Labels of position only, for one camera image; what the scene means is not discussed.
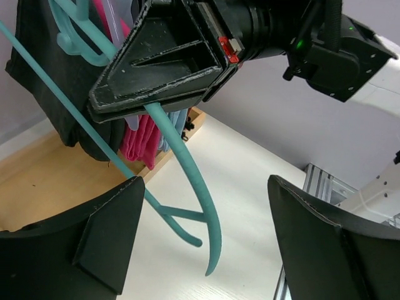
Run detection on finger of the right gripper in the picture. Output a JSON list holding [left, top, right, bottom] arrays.
[[86, 93, 209, 125]]

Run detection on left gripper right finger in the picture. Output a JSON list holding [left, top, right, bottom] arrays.
[[267, 175, 399, 300]]

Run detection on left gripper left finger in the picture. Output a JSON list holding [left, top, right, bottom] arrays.
[[1, 177, 144, 299]]

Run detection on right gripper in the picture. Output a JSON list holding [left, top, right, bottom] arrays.
[[89, 1, 248, 113]]

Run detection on teal hanger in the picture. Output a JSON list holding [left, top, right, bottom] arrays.
[[1, 1, 222, 276]]

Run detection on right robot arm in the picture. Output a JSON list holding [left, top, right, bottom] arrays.
[[89, 1, 399, 123]]

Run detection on light blue trousers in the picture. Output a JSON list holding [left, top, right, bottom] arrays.
[[118, 1, 188, 152]]

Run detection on lilac hanger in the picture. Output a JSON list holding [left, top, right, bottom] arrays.
[[102, 0, 141, 132]]

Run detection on pink trousers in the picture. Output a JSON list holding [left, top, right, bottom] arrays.
[[93, 1, 161, 169]]

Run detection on black trousers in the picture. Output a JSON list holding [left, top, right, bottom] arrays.
[[4, 0, 129, 163]]

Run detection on wooden clothes rack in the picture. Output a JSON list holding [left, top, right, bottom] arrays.
[[0, 106, 207, 234]]

